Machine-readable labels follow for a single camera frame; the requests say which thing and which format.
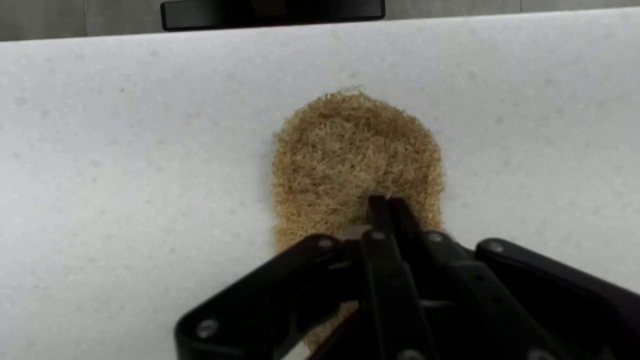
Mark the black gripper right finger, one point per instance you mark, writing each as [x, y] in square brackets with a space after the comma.
[508, 303]

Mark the brown fuzzy cloth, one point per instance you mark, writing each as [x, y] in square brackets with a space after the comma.
[339, 151]

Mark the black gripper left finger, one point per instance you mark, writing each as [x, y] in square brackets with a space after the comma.
[268, 310]

